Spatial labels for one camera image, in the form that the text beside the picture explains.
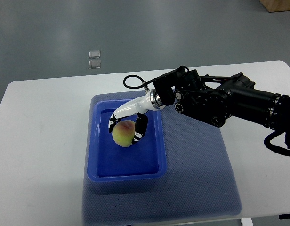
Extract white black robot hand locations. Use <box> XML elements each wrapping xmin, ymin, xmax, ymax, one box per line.
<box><xmin>108</xmin><ymin>89</ymin><xmax>165</xmax><ymax>144</ymax></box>

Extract yellow red peach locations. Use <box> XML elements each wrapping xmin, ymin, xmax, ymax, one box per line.
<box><xmin>112</xmin><ymin>120</ymin><xmax>135</xmax><ymax>147</ymax></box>

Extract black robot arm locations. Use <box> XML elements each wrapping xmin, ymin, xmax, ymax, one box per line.
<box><xmin>139</xmin><ymin>66</ymin><xmax>290</xmax><ymax>157</ymax></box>

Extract lower metal floor plate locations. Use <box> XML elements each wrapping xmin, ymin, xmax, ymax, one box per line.
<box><xmin>88</xmin><ymin>59</ymin><xmax>101</xmax><ymax>69</ymax></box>

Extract metal floor plate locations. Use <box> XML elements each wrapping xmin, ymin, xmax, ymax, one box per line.
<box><xmin>88</xmin><ymin>50</ymin><xmax>101</xmax><ymax>59</ymax></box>
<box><xmin>88</xmin><ymin>59</ymin><xmax>101</xmax><ymax>69</ymax></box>

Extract upper metal floor plate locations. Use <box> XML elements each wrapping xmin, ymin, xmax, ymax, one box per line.
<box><xmin>88</xmin><ymin>50</ymin><xmax>101</xmax><ymax>59</ymax></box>

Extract blue plastic tray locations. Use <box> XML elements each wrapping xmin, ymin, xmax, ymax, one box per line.
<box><xmin>86</xmin><ymin>99</ymin><xmax>167</xmax><ymax>182</ymax></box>

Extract blue grey textured mat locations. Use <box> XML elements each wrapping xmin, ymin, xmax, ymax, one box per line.
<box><xmin>82</xmin><ymin>91</ymin><xmax>242</xmax><ymax>226</ymax></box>

